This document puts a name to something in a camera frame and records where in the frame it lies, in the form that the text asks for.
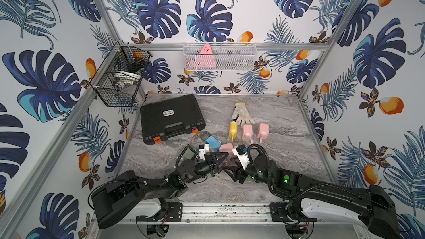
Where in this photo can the pink triangular object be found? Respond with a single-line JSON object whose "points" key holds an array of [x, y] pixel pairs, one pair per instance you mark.
{"points": [[206, 58]]}

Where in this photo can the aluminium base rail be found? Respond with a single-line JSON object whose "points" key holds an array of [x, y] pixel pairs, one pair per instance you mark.
{"points": [[171, 212]]}

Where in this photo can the pink clear sharpener tray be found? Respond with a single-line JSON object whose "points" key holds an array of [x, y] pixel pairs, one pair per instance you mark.
{"points": [[230, 164]]}

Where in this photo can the pink pencil sharpener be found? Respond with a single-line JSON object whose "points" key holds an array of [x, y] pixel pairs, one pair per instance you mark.
{"points": [[263, 132], [228, 148], [247, 133]]}

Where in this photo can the white knit work glove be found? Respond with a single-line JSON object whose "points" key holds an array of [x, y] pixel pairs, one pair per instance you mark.
{"points": [[241, 115]]}

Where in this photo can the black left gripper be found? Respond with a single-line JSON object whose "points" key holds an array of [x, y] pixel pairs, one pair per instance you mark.
{"points": [[210, 164]]}

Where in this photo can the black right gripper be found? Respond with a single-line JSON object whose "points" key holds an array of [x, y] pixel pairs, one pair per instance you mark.
{"points": [[237, 172]]}

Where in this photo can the yellow pencil sharpener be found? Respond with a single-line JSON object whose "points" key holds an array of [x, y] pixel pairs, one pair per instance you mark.
{"points": [[233, 130]]}

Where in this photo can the blue pencil sharpener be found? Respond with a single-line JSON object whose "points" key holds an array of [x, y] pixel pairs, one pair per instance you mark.
{"points": [[213, 143]]}

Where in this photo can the black plastic tool case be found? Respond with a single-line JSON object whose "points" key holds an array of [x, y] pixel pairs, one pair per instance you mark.
{"points": [[170, 118]]}

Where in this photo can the clear wall-mounted shelf bin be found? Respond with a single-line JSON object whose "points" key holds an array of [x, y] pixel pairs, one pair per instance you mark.
{"points": [[229, 56]]}

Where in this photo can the black wire basket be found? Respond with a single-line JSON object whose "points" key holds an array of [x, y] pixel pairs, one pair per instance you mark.
{"points": [[120, 75]]}

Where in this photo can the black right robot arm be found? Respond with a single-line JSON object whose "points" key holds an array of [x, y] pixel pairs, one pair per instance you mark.
{"points": [[374, 208]]}

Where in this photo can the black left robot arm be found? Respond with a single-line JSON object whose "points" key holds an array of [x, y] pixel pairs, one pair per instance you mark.
{"points": [[113, 200]]}

